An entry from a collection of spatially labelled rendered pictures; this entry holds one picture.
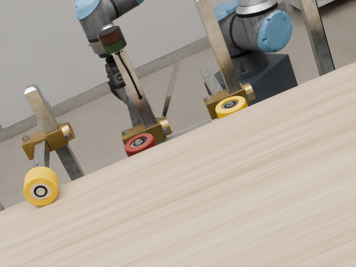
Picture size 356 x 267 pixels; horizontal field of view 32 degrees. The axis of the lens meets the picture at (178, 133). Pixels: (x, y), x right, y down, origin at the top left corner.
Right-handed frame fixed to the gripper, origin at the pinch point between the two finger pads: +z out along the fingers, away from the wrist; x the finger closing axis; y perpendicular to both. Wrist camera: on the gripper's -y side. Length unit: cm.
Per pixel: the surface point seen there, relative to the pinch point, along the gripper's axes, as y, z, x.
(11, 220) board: -53, -9, 34
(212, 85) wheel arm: -16.1, -3.6, -24.6
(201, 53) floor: 231, 89, -42
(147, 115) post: -28.6, -8.7, -4.4
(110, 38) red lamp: -34.0, -34.3, -4.3
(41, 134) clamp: -27.8, -15.2, 23.8
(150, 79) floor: 224, 88, -1
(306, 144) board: -72, -9, -35
